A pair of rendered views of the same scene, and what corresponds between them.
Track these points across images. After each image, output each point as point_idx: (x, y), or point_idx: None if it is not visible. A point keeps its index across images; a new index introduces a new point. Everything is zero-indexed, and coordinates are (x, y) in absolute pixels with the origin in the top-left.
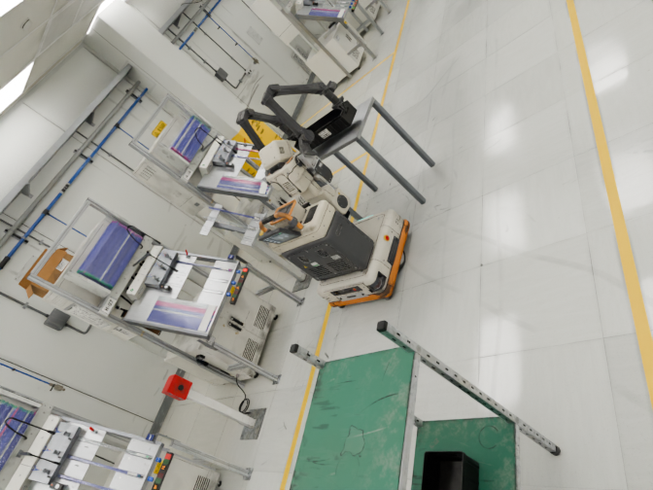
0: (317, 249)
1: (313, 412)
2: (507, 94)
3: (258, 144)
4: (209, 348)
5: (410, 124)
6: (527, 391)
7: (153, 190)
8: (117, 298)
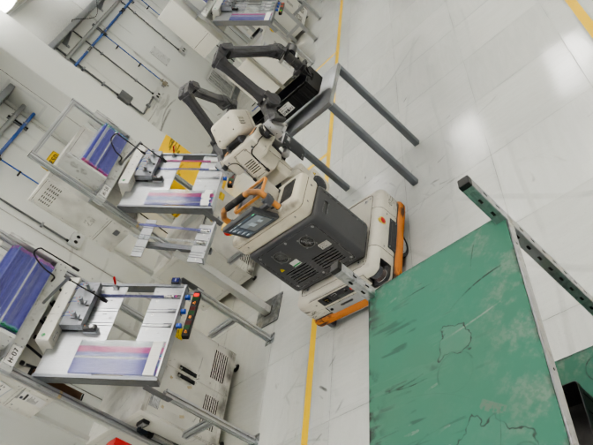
0: (299, 237)
1: (376, 343)
2: (491, 53)
3: (207, 123)
4: (155, 408)
5: (376, 113)
6: None
7: (47, 235)
8: (23, 346)
